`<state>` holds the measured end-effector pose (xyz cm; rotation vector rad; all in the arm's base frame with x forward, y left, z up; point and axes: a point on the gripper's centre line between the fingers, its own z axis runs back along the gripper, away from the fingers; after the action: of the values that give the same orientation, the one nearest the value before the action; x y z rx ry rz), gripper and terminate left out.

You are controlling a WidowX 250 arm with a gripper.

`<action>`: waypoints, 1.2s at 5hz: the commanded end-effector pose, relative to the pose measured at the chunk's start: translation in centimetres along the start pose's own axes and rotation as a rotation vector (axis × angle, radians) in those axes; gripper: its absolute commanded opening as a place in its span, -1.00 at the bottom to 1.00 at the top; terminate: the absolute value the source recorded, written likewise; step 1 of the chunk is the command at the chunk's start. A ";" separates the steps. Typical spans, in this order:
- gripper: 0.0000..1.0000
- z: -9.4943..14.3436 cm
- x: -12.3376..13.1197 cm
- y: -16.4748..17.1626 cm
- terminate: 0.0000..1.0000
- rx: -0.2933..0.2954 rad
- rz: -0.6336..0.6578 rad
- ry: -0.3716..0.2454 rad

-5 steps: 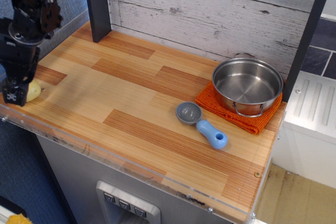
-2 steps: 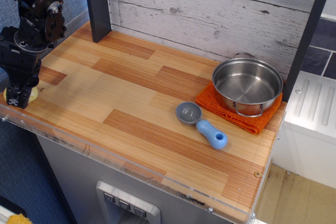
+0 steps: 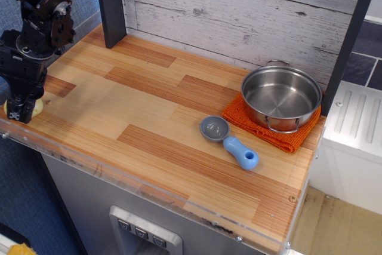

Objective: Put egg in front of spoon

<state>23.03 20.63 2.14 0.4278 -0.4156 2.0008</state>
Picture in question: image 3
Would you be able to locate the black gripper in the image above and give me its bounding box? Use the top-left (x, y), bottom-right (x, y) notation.
top-left (1, 30), bottom-right (47, 124)

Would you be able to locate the yellow potato-shaped egg toy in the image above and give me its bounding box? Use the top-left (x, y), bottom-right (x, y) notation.
top-left (3, 99), bottom-right (44, 118)

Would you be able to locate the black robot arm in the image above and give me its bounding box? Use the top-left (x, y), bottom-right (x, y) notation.
top-left (1, 0), bottom-right (76, 124)

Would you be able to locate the yellow black object bottom left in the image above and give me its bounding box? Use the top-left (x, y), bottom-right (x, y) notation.
top-left (7, 244), bottom-right (37, 255)

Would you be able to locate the silver dispenser button panel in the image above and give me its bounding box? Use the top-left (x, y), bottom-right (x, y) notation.
top-left (109, 205), bottom-right (183, 254)

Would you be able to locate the orange knitted cloth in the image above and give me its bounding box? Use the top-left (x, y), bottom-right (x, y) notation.
top-left (222, 93), bottom-right (321, 153)

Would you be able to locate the clear acrylic edge guard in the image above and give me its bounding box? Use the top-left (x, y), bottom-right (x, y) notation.
top-left (0, 119), bottom-right (292, 251)

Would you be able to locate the stainless steel pot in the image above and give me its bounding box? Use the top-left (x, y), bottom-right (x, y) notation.
top-left (241, 60), bottom-right (323, 134)

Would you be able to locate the white ribbed side counter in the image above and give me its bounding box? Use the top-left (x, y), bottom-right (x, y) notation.
top-left (309, 81), bottom-right (381, 214)

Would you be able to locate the dark grey left post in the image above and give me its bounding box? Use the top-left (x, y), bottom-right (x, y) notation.
top-left (98, 0), bottom-right (127, 48)

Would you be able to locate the dark grey post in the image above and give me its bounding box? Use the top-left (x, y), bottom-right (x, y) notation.
top-left (321, 0), bottom-right (371, 116)
top-left (98, 0), bottom-right (127, 48)

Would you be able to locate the grey scoop with blue handle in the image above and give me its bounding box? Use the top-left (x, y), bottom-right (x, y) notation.
top-left (199, 116), bottom-right (259, 170)

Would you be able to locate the dark grey right post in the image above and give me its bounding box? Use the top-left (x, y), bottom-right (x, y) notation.
top-left (321, 0), bottom-right (371, 116)

